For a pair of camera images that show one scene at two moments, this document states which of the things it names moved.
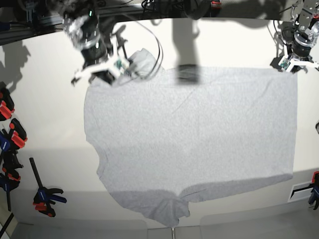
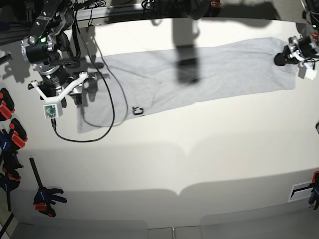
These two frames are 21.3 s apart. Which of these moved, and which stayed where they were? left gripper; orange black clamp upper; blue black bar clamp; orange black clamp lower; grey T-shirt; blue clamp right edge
Moved: grey T-shirt; left gripper
Stayed: blue clamp right edge; orange black clamp upper; orange black clamp lower; blue black bar clamp
